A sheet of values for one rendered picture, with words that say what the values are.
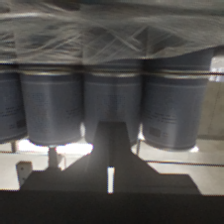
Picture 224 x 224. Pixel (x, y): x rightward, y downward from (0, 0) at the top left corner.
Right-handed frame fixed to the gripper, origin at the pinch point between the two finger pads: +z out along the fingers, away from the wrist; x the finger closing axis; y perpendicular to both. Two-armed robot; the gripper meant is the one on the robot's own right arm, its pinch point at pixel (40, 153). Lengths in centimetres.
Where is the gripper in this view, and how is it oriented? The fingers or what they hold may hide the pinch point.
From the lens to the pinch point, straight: 42.5
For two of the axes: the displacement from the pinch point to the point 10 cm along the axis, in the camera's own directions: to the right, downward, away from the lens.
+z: 0.2, -9.6, -2.8
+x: -0.2, 2.8, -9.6
